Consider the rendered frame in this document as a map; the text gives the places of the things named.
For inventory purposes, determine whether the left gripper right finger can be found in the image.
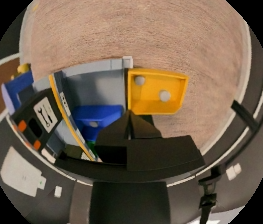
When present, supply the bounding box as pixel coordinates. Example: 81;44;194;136
130;109;163;139

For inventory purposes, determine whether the grey shelf rack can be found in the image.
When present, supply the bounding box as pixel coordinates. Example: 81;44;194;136
17;56;133;161

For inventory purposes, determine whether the yellow bin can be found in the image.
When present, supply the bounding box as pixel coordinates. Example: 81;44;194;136
129;68;190;114

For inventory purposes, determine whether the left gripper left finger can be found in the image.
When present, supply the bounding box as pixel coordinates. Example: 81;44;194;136
96;109;130;139

